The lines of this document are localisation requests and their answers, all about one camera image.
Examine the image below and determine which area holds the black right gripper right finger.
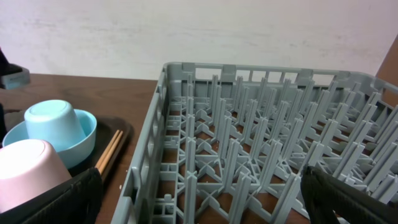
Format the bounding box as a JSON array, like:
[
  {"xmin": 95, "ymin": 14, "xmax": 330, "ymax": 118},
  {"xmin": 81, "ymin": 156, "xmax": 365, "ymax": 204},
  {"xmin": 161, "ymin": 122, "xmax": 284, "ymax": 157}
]
[{"xmin": 300, "ymin": 166, "xmax": 397, "ymax": 224}]

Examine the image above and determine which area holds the light blue bowl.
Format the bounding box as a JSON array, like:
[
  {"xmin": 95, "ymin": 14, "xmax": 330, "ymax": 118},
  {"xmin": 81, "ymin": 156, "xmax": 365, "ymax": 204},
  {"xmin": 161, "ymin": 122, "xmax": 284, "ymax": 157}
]
[{"xmin": 2, "ymin": 109, "xmax": 98, "ymax": 169}]

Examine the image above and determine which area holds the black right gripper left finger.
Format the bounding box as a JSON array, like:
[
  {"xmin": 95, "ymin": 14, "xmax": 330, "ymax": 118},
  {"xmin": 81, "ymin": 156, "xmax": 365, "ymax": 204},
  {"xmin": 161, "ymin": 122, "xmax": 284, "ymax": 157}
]
[{"xmin": 1, "ymin": 167, "xmax": 103, "ymax": 224}]

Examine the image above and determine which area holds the light blue cup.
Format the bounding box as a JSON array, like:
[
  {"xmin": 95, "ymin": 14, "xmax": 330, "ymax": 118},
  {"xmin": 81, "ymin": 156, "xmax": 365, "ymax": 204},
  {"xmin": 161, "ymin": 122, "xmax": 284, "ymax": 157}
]
[{"xmin": 24, "ymin": 100, "xmax": 86, "ymax": 151}]

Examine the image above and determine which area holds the grey dishwasher rack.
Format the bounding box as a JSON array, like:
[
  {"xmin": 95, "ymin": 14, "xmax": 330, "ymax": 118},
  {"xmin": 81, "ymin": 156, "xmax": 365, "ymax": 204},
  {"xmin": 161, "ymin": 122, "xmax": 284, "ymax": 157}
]
[{"xmin": 112, "ymin": 62, "xmax": 397, "ymax": 223}]

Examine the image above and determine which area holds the dark brown tray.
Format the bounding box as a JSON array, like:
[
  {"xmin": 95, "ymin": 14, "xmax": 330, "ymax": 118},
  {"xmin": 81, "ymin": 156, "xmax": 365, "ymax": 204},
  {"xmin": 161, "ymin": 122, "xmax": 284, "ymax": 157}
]
[{"xmin": 0, "ymin": 108, "xmax": 133, "ymax": 183}]

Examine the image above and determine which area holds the wooden chopstick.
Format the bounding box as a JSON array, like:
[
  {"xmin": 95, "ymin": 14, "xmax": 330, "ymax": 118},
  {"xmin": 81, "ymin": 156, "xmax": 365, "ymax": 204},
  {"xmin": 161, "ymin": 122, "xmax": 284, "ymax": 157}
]
[
  {"xmin": 95, "ymin": 130, "xmax": 120, "ymax": 169},
  {"xmin": 98, "ymin": 131, "xmax": 123, "ymax": 174}
]

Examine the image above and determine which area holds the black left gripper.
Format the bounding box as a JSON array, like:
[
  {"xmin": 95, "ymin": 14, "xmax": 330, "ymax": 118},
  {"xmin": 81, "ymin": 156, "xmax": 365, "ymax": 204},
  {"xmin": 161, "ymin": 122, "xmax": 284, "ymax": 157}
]
[{"xmin": 0, "ymin": 46, "xmax": 31, "ymax": 144}]

